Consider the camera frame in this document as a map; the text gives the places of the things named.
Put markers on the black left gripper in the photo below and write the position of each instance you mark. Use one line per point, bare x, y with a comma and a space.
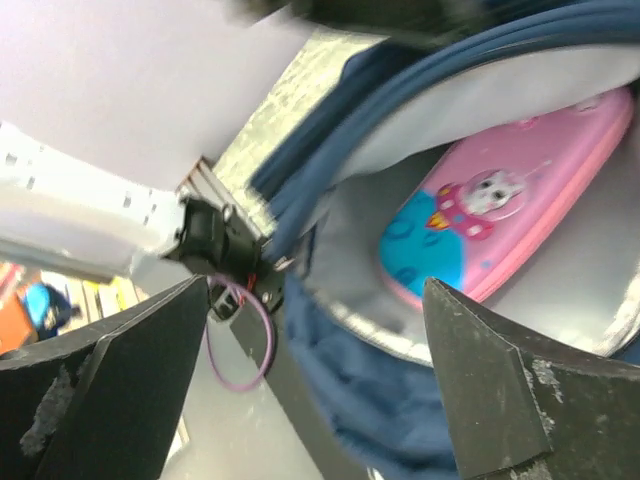
423, 24

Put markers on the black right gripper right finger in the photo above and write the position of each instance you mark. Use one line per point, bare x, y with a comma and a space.
521, 405

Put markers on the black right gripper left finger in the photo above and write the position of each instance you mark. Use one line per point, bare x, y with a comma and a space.
103, 401

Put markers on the navy blue student backpack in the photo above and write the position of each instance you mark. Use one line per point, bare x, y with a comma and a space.
339, 178

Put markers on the pink cartoon pencil case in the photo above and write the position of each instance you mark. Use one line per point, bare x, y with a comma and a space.
495, 196

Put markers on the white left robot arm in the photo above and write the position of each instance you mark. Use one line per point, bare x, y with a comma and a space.
105, 105

